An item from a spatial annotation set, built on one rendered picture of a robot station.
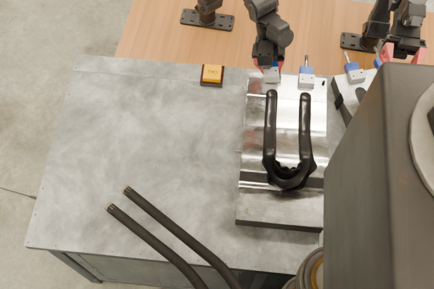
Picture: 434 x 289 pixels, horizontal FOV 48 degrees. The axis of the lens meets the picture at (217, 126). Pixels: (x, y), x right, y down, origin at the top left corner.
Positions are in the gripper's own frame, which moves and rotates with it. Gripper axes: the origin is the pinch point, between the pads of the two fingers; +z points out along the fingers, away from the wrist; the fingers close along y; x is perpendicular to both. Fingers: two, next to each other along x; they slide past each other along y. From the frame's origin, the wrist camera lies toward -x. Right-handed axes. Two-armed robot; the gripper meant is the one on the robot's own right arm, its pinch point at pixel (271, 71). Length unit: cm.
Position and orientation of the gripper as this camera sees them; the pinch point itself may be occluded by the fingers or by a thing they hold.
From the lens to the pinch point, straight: 160.1
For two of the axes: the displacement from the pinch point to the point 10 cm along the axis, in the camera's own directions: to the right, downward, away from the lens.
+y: 9.7, -0.2, -2.3
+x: 1.5, -7.1, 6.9
